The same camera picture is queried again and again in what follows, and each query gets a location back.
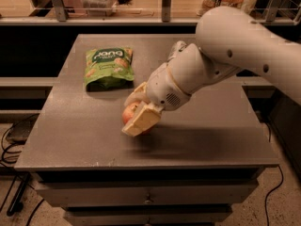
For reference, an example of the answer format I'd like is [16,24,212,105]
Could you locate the green snack bag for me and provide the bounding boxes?
[84,47,135,90]

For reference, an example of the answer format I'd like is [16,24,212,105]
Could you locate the metal drawer knob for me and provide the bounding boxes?
[144,194,153,205]

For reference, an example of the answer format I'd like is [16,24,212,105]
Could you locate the black cables on left floor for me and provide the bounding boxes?
[0,113,45,226]

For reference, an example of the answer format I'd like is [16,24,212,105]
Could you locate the black cable on right floor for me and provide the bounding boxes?
[263,164,285,226]

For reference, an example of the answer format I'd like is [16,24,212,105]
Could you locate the red apple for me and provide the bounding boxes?
[121,102,152,137]

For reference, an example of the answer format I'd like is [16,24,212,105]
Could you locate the silver soda can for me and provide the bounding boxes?
[168,40,187,59]

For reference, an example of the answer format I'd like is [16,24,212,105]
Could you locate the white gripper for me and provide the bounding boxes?
[121,43,214,137]

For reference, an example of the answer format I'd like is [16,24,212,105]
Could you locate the grey drawer cabinet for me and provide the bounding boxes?
[16,35,277,226]

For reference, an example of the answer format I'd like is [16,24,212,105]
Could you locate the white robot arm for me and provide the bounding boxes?
[122,7,301,137]

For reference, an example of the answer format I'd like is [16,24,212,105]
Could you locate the grey shelf rail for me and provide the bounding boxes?
[0,15,295,27]

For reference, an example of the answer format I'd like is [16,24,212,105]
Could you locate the clear plastic container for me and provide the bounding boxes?
[81,0,117,17]

